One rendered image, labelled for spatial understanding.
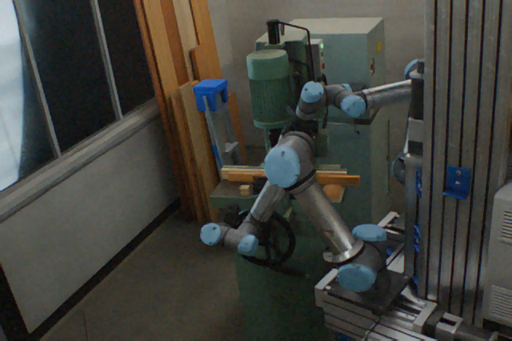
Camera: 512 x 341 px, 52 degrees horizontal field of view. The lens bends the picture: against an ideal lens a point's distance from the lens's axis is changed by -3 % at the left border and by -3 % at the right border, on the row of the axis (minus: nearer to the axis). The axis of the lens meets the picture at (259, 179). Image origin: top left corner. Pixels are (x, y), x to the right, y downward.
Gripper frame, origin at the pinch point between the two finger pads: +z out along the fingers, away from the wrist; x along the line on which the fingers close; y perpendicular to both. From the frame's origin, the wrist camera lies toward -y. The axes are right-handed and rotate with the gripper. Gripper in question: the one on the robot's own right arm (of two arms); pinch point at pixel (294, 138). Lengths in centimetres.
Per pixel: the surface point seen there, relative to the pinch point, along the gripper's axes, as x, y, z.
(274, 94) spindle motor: -3.1, -17.1, -10.2
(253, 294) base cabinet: -24, 36, 74
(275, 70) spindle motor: -1.7, -22.9, -18.9
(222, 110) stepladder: 3, -78, 77
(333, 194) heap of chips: 11.1, 23.6, 14.2
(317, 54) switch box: 28.1, -37.3, -5.2
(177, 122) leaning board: -16, -109, 121
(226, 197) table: -28.4, 1.5, 31.8
